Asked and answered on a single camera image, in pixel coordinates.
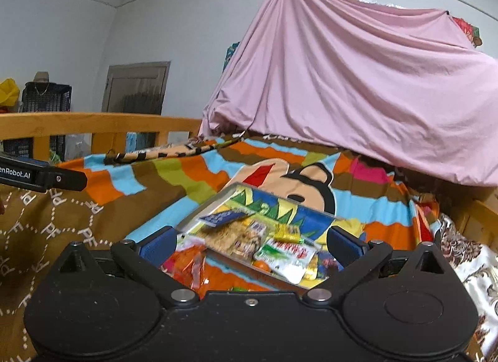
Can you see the orange red snack packet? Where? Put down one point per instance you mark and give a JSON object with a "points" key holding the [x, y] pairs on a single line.
{"points": [[186, 264]]}

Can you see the blue snack packet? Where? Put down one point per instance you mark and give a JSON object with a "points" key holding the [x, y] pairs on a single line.
{"points": [[221, 218]]}

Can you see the grey door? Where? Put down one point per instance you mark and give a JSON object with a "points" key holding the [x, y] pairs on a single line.
{"points": [[136, 89]]}

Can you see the floral patterned blanket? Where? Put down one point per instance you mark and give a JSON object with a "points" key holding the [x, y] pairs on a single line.
{"points": [[474, 260]]}

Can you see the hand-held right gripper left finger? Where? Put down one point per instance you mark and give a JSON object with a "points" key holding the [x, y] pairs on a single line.
{"points": [[159, 245]]}

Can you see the pink sheet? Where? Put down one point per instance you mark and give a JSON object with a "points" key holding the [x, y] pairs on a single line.
{"points": [[350, 93]]}

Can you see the colourful floral cloth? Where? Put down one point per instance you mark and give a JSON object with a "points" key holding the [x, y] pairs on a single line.
{"points": [[469, 31]]}

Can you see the tan hat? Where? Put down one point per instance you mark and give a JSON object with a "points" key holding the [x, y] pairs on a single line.
{"points": [[41, 77]]}

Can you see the teal patterned cloth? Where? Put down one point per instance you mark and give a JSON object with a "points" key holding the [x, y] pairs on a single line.
{"points": [[231, 56]]}

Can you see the black plastic crate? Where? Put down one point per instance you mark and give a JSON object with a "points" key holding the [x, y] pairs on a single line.
{"points": [[46, 99]]}

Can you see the yellow bag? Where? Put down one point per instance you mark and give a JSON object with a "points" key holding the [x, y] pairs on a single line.
{"points": [[7, 91]]}

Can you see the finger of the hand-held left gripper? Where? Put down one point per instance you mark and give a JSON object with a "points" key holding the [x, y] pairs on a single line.
{"points": [[66, 179], [37, 161]]}

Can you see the clear mixed nuts packet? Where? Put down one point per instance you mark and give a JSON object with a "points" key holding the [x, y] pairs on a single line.
{"points": [[233, 241]]}

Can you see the yellow green snack packet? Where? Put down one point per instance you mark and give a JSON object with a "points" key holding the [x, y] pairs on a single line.
{"points": [[288, 233]]}

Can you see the wooden bed rail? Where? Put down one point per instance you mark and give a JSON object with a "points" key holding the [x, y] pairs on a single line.
{"points": [[97, 122]]}

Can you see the white green red snack packet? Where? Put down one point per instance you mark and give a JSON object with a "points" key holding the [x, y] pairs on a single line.
{"points": [[288, 259]]}

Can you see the leopard print cloth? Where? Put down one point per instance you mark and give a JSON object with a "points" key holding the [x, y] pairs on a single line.
{"points": [[155, 155]]}

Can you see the box with dinosaur drawing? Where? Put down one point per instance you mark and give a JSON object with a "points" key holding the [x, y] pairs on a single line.
{"points": [[307, 218]]}

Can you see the bright green snack packet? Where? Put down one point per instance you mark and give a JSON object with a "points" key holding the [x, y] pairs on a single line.
{"points": [[238, 289]]}

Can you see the small orange candy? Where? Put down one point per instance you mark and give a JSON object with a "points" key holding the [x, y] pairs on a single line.
{"points": [[261, 266]]}

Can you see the colourful striped printed blanket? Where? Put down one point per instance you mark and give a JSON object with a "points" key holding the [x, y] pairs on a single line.
{"points": [[116, 179]]}

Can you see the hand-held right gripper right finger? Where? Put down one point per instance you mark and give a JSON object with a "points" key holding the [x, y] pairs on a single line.
{"points": [[342, 245]]}

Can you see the white plastic bag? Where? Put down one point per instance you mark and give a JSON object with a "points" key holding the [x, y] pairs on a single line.
{"points": [[76, 148]]}

